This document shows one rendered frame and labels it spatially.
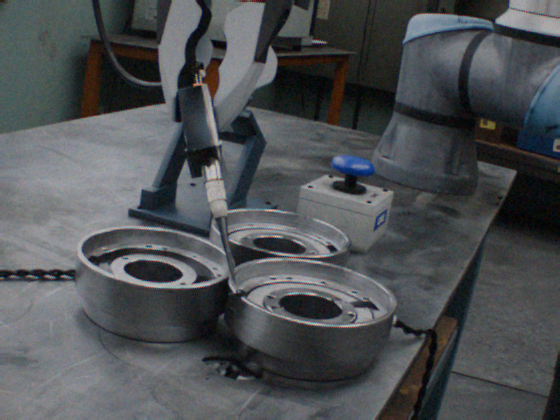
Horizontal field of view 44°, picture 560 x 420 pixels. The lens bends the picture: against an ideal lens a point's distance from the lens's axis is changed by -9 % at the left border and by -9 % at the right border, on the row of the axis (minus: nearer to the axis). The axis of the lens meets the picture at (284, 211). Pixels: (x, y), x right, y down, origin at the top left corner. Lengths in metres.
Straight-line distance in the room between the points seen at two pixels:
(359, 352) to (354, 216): 0.25
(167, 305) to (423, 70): 0.60
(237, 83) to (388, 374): 0.21
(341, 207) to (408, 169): 0.30
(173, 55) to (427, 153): 0.51
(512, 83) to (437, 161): 0.15
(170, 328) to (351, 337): 0.11
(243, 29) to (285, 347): 0.20
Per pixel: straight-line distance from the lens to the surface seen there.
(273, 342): 0.43
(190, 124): 0.48
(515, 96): 0.90
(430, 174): 0.96
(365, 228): 0.67
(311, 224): 0.61
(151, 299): 0.44
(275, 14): 0.49
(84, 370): 0.43
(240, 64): 0.49
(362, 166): 0.69
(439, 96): 0.96
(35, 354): 0.44
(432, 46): 0.96
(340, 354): 0.43
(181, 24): 0.52
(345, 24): 4.42
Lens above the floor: 1.01
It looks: 16 degrees down
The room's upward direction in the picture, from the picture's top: 9 degrees clockwise
